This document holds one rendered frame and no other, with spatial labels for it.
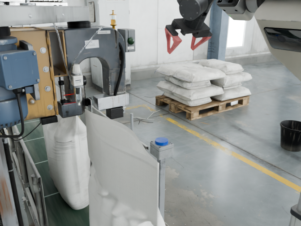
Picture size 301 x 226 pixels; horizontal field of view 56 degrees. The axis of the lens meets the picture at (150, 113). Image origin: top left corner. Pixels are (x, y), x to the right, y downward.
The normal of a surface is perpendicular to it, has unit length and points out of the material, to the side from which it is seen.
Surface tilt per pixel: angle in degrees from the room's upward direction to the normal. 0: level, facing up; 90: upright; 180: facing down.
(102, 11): 90
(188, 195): 0
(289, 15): 40
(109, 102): 90
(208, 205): 0
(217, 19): 90
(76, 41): 90
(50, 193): 0
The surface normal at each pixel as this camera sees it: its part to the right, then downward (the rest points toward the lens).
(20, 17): 0.95, 0.11
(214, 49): -0.85, 0.18
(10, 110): 0.70, 0.27
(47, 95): 0.53, 0.29
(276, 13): -0.56, -0.61
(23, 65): 0.84, 0.19
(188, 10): -0.49, 0.55
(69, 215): 0.00, -0.94
